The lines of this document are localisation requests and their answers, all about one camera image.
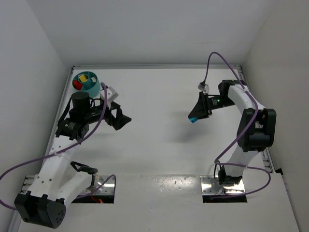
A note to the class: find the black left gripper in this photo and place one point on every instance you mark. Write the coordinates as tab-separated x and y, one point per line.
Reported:
112	116

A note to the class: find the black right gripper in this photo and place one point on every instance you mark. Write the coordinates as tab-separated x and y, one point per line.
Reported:
205	105

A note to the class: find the teal long lego brick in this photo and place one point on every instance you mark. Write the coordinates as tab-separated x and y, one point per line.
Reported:
193	119

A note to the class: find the red long lego brick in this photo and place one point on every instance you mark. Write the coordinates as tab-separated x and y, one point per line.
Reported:
77	85

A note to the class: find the yellow lego brick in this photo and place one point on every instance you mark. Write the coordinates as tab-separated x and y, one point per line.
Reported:
83	78

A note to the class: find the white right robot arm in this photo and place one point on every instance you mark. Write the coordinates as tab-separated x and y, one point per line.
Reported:
256	129

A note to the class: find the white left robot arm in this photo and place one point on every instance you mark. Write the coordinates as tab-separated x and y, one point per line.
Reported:
60	179

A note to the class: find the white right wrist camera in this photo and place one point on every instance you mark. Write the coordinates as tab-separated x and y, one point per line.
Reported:
203	87

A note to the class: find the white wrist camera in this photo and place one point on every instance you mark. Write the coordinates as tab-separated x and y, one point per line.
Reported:
111	95
203	87

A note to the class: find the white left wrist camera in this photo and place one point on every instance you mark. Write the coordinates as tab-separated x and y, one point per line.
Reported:
111	95

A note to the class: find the aluminium frame rail back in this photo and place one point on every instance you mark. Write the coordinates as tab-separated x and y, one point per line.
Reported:
125	67

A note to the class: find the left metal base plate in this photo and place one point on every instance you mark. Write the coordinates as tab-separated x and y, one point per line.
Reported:
103	185

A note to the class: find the metal base plate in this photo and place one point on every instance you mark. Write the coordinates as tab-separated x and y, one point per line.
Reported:
103	185
211	187

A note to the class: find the aluminium frame rail left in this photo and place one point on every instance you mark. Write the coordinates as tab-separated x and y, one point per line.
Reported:
16	219

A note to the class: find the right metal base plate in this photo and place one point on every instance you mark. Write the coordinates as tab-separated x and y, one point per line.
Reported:
211	187

